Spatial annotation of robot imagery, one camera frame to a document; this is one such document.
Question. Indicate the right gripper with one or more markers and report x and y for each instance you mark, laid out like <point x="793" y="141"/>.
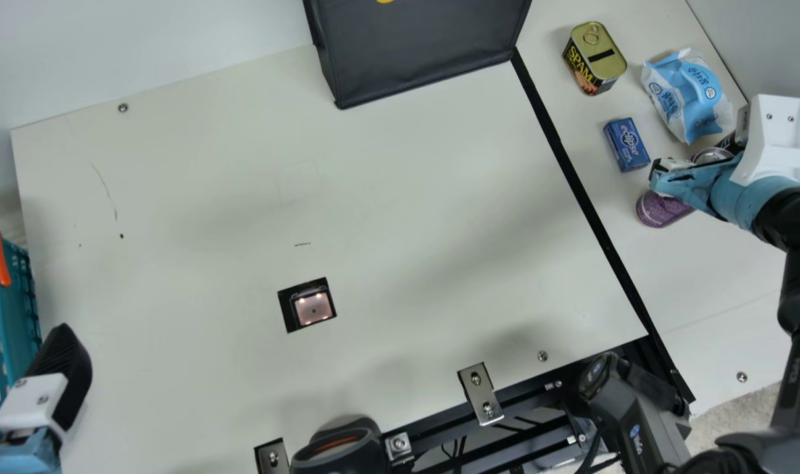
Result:
<point x="722" y="191"/>

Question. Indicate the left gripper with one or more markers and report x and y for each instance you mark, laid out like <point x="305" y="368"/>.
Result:
<point x="18" y="457"/>

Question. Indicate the purple can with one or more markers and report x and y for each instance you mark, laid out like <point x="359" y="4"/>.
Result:
<point x="663" y="210"/>

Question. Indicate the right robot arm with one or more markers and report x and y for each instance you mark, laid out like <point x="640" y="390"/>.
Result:
<point x="798" y="296"/>

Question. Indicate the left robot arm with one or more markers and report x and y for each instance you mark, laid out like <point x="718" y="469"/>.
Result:
<point x="340" y="454"/>

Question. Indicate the teal shopping basket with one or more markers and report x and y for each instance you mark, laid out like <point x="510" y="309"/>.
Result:
<point x="1" y="329"/>

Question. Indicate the small square scanner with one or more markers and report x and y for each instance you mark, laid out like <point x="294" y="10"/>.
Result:
<point x="309" y="306"/>

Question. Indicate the small blue box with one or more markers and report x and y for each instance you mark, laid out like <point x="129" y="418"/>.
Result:
<point x="627" y="145"/>

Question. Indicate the blue and white pouch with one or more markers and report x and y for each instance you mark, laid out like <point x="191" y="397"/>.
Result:
<point x="686" y="92"/>

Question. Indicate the rectangular tin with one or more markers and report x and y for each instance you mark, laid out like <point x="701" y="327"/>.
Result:
<point x="594" y="59"/>

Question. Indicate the dark grey bag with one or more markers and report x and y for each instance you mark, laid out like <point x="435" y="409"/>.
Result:
<point x="413" y="46"/>

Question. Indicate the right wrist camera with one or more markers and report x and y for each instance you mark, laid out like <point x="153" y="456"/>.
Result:
<point x="772" y="141"/>

